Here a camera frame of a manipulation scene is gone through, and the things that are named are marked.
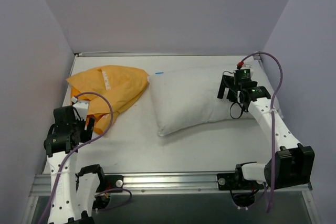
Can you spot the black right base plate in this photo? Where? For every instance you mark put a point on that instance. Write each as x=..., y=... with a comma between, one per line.
x=228, y=181

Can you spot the yellow pillowcase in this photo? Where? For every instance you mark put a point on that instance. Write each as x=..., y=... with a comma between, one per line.
x=122, y=86

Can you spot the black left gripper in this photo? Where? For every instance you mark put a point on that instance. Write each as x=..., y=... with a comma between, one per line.
x=89, y=125

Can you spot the aluminium front rail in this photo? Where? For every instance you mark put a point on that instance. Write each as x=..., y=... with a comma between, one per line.
x=170, y=183

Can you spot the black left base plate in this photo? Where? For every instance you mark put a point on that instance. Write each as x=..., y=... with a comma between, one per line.
x=109, y=182

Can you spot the aluminium right side rail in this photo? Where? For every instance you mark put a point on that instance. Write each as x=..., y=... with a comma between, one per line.
x=259, y=75

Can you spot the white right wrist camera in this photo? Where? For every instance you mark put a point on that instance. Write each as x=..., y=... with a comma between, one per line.
x=246, y=66

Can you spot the aluminium back rail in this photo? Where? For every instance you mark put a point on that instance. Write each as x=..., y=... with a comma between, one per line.
x=137, y=54

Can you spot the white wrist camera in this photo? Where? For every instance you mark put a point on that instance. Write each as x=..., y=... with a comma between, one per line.
x=81, y=108
x=246, y=66

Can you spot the white pillow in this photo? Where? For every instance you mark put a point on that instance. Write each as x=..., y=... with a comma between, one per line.
x=188, y=97

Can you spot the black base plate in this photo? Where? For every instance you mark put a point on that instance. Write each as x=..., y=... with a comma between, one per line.
x=228, y=181
x=109, y=182

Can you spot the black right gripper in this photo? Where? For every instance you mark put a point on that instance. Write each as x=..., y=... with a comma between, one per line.
x=227, y=87

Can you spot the aluminium rail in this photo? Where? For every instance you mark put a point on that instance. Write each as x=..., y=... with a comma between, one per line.
x=137, y=54
x=259, y=75
x=170, y=183

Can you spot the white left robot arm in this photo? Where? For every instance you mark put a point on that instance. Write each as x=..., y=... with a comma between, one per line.
x=72, y=193

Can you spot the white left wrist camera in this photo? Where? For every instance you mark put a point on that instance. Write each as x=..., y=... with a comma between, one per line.
x=81, y=108

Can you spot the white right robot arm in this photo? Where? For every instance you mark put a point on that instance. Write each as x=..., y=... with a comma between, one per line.
x=291, y=162

